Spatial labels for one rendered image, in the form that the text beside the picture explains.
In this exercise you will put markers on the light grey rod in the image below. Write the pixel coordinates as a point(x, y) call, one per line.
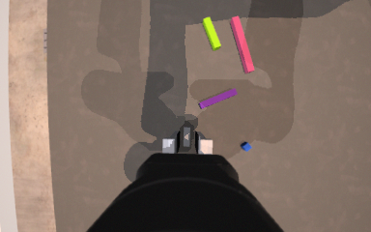
point(186, 136)

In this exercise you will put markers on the purple rod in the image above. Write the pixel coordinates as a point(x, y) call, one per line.
point(218, 98)

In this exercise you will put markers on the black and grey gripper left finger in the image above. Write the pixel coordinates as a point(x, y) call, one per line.
point(171, 144)

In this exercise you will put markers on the lime green rod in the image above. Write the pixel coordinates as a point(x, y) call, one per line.
point(211, 33)

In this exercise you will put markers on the pink rod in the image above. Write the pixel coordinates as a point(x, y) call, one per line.
point(242, 45)

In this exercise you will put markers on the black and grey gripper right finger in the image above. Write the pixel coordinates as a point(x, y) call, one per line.
point(203, 145)

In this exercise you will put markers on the small blue cube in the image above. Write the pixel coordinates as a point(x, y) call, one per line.
point(246, 146)

